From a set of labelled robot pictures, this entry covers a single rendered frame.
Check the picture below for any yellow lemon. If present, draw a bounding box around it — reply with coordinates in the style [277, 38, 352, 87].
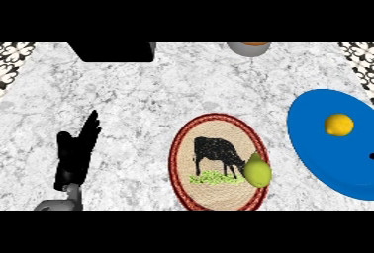
[323, 113, 355, 137]

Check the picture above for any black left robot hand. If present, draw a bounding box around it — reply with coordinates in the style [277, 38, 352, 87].
[54, 109, 104, 193]

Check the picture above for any blue oval placemat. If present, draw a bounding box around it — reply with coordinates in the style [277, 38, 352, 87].
[287, 88, 374, 202]

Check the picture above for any green pear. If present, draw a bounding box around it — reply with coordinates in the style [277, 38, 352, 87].
[243, 151, 274, 189]

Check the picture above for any grey pot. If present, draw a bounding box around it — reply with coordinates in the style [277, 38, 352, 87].
[225, 42, 272, 58]

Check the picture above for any round cow print plate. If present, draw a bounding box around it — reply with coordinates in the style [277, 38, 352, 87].
[168, 113, 272, 211]

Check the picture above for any black appliance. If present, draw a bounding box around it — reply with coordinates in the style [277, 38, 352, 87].
[66, 42, 159, 63]

